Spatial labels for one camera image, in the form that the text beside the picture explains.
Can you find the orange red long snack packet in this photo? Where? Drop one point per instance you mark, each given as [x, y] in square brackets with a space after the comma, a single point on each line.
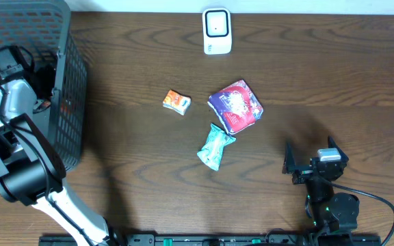
[41, 105]

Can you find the small orange snack packet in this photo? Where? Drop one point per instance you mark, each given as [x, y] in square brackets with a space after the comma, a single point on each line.
[176, 102]

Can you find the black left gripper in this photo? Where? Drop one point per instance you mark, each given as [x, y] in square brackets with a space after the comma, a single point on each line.
[42, 82]

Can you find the purple red snack packet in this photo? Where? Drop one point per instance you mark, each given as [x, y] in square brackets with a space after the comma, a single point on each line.
[236, 106]

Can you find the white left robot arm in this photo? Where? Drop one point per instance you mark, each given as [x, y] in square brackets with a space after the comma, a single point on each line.
[33, 173]

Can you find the grey plastic mesh basket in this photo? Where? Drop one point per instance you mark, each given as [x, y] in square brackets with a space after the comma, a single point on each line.
[43, 29]

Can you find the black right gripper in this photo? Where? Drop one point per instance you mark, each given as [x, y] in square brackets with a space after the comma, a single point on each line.
[289, 164]

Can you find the mint green snack packet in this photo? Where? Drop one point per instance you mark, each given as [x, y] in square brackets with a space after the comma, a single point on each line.
[212, 151]

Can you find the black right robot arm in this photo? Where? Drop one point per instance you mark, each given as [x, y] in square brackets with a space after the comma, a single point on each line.
[332, 212]

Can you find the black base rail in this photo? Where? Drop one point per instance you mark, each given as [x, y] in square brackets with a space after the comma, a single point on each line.
[273, 239]

